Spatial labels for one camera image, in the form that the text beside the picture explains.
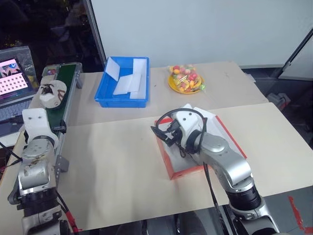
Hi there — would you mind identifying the orange shoebox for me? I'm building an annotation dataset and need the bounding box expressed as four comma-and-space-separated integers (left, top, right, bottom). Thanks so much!
153, 113, 247, 181

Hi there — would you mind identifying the blue plastic bin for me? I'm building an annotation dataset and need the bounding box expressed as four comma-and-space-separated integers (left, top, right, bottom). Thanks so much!
94, 56, 150, 109

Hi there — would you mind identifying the black diagonal frame bar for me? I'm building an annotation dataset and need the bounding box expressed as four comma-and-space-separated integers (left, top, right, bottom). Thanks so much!
277, 29, 313, 79

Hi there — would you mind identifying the green conveyor belt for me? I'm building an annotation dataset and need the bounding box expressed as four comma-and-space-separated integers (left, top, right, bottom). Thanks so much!
29, 62, 83, 181

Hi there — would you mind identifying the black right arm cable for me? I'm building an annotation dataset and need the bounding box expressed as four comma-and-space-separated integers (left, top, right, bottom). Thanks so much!
156, 109, 224, 235

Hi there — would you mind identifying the long white foam strip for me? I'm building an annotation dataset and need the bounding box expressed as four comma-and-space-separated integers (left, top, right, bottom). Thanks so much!
129, 58, 148, 100

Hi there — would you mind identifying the grey and red device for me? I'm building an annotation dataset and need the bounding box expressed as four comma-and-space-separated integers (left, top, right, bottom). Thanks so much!
266, 92, 291, 113

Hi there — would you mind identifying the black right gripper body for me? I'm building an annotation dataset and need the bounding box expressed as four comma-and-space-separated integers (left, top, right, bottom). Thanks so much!
165, 119, 188, 148

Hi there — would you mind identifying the thin black cable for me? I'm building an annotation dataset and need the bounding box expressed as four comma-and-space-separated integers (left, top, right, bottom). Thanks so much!
0, 141, 24, 167

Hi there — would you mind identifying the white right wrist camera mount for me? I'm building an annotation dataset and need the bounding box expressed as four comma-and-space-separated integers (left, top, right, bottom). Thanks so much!
175, 107, 205, 138

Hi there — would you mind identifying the red floor tape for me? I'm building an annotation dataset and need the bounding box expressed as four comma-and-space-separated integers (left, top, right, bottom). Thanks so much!
288, 195, 313, 233

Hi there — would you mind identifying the laptop with pink screen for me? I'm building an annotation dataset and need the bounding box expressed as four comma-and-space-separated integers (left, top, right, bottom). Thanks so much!
0, 57, 35, 138

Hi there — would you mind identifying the yellow plate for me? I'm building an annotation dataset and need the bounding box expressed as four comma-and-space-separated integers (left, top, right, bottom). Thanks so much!
167, 73, 205, 94

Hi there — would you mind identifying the grey plastic bag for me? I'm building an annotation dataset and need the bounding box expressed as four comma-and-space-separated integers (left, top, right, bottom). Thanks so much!
0, 46, 34, 74

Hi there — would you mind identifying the bag of toy fruit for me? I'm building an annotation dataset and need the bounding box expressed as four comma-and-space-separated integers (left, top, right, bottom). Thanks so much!
167, 64, 206, 93

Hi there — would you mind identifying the black and red arm cable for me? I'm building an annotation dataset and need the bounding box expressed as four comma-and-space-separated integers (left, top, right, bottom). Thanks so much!
56, 192, 83, 233

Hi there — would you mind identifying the white foam sheet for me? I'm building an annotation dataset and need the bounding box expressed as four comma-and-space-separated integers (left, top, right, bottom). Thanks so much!
106, 57, 121, 81

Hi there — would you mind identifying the aluminium post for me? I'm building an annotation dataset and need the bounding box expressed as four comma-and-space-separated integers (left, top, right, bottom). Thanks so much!
87, 0, 107, 73

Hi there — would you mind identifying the white foam block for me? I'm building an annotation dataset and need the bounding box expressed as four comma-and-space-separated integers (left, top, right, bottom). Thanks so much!
112, 74, 142, 96

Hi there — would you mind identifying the white shoe brown print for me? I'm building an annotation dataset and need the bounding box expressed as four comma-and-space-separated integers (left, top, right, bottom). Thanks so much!
39, 79, 67, 109

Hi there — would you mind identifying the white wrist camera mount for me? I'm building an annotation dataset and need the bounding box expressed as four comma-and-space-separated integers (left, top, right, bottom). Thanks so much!
22, 108, 59, 147
175, 107, 205, 138

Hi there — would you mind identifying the beige cardboard sheet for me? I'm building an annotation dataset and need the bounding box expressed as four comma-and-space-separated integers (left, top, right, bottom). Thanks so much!
73, 61, 269, 127
0, 101, 313, 232

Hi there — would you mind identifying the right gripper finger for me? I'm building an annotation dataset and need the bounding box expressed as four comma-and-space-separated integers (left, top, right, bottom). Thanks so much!
157, 133, 175, 147
150, 125, 172, 138

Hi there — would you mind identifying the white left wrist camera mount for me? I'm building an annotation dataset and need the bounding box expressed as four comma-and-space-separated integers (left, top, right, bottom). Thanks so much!
22, 108, 59, 147

